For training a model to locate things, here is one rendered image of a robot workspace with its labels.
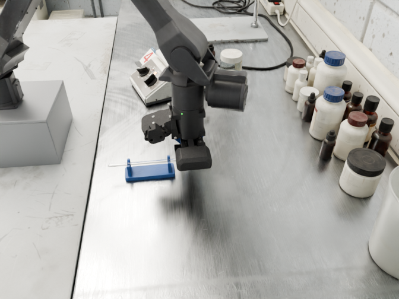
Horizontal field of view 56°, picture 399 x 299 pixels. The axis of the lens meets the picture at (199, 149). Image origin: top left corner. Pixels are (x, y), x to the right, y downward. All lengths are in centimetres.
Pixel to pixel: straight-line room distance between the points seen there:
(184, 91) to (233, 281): 31
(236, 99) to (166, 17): 17
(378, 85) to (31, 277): 79
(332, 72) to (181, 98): 44
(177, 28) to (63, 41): 83
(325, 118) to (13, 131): 64
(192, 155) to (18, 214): 34
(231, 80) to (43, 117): 37
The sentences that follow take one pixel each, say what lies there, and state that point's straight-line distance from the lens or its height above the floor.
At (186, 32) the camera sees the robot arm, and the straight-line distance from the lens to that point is 60.
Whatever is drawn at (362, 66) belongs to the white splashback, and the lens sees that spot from 101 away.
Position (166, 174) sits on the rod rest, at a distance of 75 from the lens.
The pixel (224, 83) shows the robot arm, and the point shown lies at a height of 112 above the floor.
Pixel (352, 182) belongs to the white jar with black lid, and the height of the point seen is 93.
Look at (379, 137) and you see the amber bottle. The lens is 84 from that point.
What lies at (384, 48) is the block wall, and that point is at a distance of 101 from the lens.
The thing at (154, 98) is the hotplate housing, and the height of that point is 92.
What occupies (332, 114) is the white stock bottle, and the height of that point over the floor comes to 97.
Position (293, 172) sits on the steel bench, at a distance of 79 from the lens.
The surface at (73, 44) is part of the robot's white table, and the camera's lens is 135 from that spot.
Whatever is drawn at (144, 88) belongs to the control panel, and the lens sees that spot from 98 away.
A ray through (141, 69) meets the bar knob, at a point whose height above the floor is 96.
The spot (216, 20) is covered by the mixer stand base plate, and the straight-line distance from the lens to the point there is 145.
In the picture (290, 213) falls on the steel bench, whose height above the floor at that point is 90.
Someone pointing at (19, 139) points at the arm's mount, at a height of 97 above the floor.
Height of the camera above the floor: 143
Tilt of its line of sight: 40 degrees down
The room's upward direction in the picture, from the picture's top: straight up
